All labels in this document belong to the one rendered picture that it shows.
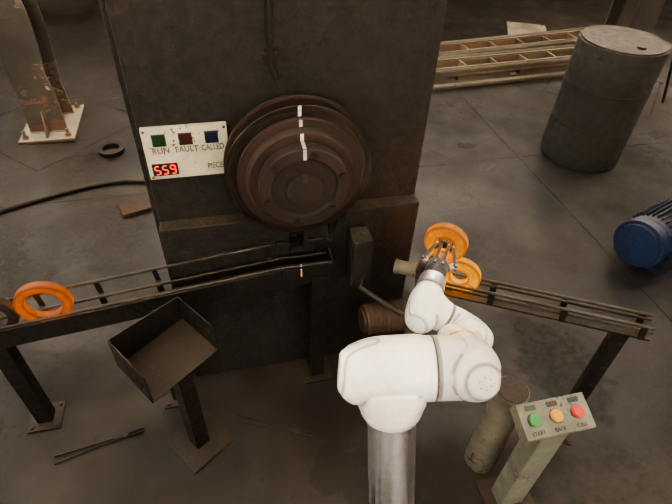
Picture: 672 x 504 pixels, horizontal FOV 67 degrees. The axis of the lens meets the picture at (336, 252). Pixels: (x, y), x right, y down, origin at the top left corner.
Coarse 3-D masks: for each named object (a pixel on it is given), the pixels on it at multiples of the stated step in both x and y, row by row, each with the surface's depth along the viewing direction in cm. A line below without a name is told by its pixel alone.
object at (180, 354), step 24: (168, 312) 173; (192, 312) 170; (120, 336) 161; (144, 336) 170; (168, 336) 175; (192, 336) 174; (216, 336) 166; (120, 360) 159; (144, 360) 168; (168, 360) 168; (192, 360) 168; (144, 384) 151; (168, 384) 162; (192, 384) 181; (192, 408) 189; (192, 432) 198; (216, 432) 212; (192, 456) 204
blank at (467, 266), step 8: (464, 264) 181; (472, 264) 181; (464, 272) 183; (472, 272) 182; (480, 272) 183; (448, 280) 189; (456, 280) 189; (464, 280) 188; (472, 280) 184; (480, 280) 184
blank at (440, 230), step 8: (440, 224) 176; (448, 224) 175; (432, 232) 177; (440, 232) 176; (448, 232) 175; (456, 232) 174; (464, 232) 176; (424, 240) 181; (432, 240) 180; (456, 240) 176; (464, 240) 174; (456, 248) 178; (464, 248) 177; (440, 256) 183; (448, 256) 182; (456, 256) 180
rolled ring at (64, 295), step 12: (24, 288) 170; (36, 288) 170; (48, 288) 171; (60, 288) 174; (24, 300) 172; (60, 300) 176; (72, 300) 178; (24, 312) 175; (36, 312) 179; (48, 312) 181; (60, 312) 179
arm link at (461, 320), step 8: (456, 312) 154; (464, 312) 154; (456, 320) 152; (464, 320) 151; (472, 320) 151; (480, 320) 155; (448, 328) 117; (456, 328) 115; (464, 328) 131; (472, 328) 148; (480, 328) 150; (488, 328) 156; (480, 336) 142; (488, 336) 154
